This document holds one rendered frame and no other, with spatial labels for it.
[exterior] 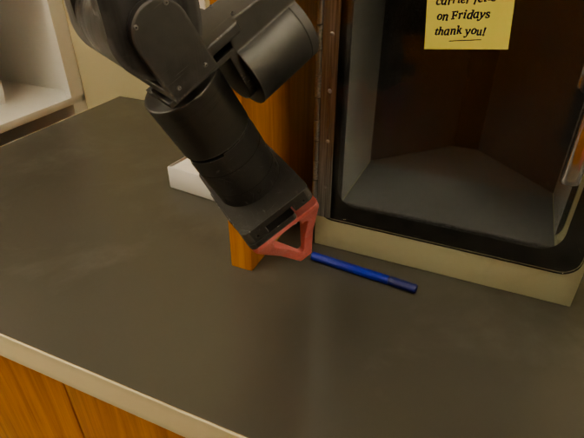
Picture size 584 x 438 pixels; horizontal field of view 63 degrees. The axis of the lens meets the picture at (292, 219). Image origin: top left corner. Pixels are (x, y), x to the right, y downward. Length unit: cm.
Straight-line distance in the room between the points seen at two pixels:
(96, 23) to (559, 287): 54
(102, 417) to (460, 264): 48
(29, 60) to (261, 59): 124
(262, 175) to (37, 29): 117
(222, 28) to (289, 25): 5
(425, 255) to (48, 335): 45
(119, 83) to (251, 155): 101
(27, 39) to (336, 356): 125
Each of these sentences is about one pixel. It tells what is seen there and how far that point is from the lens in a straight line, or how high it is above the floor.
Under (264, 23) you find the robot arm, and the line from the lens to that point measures 35.
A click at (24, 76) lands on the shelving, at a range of 160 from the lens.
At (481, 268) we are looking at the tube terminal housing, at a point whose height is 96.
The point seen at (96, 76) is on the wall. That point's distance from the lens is 140.
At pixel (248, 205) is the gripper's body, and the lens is 39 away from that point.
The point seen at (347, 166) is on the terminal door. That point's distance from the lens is 58.
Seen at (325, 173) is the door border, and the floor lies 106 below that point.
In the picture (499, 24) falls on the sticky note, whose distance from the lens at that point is 51.
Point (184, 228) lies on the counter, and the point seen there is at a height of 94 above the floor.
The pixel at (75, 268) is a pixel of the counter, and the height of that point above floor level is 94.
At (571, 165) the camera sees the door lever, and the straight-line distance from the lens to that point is 49.
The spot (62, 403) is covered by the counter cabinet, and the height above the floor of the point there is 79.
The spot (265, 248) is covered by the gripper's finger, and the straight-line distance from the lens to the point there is 40.
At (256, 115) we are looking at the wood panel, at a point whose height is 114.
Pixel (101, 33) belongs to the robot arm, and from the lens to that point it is 30.
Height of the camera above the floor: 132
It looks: 32 degrees down
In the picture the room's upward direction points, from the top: straight up
